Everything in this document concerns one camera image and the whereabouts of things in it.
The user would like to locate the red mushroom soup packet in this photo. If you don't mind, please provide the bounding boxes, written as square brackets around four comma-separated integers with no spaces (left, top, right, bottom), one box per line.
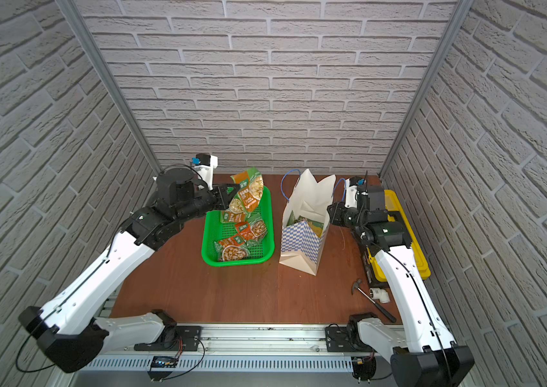
[235,218,268,243]

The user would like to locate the green cream soup packet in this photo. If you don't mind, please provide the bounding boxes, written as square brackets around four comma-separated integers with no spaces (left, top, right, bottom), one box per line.
[214,234,250,262]

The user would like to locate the green soup packet back side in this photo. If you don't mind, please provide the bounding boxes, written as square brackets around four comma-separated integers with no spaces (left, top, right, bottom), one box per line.
[287,216,325,237]

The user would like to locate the white blue checkered paper bag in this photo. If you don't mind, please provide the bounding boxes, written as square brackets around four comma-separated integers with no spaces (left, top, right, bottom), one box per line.
[279,169,338,276]

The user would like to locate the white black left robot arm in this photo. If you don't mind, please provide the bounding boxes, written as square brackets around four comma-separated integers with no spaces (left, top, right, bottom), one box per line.
[19,165,240,373]

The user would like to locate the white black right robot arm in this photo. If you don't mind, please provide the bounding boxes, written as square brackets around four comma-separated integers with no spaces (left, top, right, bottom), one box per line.
[279,170,475,386]

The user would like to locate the white pipe elbow fitting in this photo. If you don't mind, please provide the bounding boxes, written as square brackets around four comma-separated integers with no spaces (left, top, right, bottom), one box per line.
[369,288,390,304]

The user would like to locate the green plastic perforated basket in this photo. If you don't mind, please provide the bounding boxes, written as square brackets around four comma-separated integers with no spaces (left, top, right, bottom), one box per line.
[201,187,276,268]

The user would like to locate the yellow black toolbox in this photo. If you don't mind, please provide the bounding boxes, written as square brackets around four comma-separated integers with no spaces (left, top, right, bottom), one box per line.
[360,187,431,288]

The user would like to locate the black round connector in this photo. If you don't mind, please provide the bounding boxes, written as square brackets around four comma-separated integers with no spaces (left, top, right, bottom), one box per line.
[352,357,376,383]

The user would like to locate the small black controller board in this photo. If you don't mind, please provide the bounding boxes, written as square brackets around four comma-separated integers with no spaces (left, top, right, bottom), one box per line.
[150,356,178,371]

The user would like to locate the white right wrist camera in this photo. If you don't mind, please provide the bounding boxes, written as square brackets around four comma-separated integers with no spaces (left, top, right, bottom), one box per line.
[344,177,365,208]

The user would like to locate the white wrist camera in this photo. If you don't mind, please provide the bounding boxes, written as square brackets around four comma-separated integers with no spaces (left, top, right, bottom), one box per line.
[191,153,219,190]
[344,177,365,208]

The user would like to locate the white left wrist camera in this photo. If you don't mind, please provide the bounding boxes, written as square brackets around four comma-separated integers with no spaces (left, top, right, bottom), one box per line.
[191,153,219,190]

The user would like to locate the black handled hammer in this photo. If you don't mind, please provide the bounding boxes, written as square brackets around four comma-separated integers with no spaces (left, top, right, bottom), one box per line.
[351,279,397,323]

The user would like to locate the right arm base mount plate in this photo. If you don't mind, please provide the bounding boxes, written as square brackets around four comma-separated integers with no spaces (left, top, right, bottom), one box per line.
[324,324,366,353]

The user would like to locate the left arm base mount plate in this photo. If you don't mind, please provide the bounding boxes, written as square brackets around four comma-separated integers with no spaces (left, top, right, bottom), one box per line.
[134,325,202,352]

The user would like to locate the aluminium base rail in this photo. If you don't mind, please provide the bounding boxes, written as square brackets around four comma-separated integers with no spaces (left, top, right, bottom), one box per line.
[84,324,382,380]

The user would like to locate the aluminium corner frame post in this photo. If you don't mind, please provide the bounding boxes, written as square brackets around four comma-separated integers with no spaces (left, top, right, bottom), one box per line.
[56,0,161,176]

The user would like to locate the aluminium right corner post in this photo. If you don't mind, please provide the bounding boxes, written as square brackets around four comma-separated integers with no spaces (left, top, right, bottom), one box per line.
[378,0,474,179]

